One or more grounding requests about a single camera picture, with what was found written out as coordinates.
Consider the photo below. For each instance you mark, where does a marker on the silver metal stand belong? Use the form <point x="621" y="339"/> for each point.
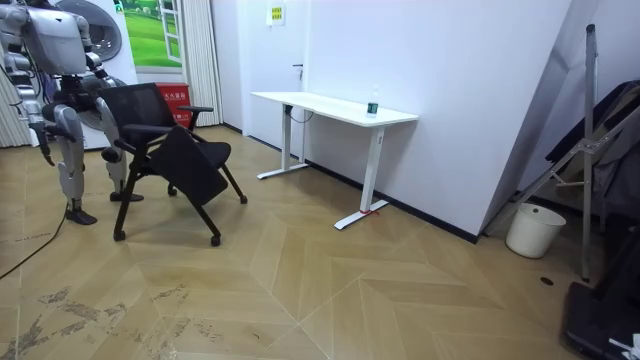
<point x="590" y="150"/>

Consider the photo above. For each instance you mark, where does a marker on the yellow wall sign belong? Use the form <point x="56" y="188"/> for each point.
<point x="276" y="13"/>

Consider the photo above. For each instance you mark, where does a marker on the black mesh office chair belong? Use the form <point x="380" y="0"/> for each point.
<point x="187" y="160"/>

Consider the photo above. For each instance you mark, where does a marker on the robot legs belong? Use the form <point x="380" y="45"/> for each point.
<point x="70" y="150"/>

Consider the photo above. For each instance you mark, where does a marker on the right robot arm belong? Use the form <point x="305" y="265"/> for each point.
<point x="24" y="85"/>

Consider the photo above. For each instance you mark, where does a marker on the white desk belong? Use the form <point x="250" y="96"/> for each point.
<point x="340" y="107"/>

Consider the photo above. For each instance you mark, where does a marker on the white door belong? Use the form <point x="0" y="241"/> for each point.
<point x="275" y="75"/>

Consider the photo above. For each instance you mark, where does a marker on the grey pleated curtain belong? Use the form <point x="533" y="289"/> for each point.
<point x="11" y="120"/>

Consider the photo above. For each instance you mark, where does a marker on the white plastic bucket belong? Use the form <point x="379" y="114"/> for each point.
<point x="534" y="231"/>

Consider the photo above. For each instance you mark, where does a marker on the robot body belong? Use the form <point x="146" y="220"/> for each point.
<point x="55" y="40"/>

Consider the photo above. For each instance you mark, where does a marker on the red box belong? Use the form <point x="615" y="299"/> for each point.
<point x="176" y="97"/>

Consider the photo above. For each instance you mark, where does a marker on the black hanging cloth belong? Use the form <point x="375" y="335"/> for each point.
<point x="622" y="165"/>

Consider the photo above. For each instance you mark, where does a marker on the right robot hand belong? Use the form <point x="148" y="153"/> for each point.
<point x="45" y="147"/>

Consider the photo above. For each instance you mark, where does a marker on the window meadow wall poster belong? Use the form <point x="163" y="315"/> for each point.
<point x="147" y="35"/>

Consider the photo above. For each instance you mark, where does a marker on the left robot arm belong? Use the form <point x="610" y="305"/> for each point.
<point x="95" y="62"/>

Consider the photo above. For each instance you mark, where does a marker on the white washing machine tower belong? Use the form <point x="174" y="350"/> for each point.
<point x="117" y="50"/>

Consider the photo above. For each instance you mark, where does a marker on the clear plastic bottle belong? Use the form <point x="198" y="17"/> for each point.
<point x="372" y="105"/>

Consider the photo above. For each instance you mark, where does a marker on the white pleated curtain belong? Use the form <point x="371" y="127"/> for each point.
<point x="202" y="60"/>

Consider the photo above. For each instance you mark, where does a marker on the black floor case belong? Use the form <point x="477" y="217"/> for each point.
<point x="597" y="320"/>

